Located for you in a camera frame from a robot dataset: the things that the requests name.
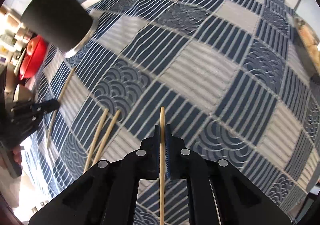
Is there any red apple left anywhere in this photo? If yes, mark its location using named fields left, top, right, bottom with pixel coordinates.
left=27, top=38, right=39, bottom=56

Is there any black cylindrical utensil holder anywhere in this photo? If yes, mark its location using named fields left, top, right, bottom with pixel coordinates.
left=21, top=0, right=98, bottom=58

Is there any white cup on table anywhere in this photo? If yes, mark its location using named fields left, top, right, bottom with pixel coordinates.
left=13, top=84, right=34, bottom=102

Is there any red bowl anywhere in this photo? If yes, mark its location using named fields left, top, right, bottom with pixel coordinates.
left=19, top=35, right=48, bottom=80

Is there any wooden chopstick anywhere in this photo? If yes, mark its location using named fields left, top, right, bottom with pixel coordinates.
left=92, top=109, right=121, bottom=165
left=83, top=109, right=108, bottom=173
left=159, top=107, right=166, bottom=225

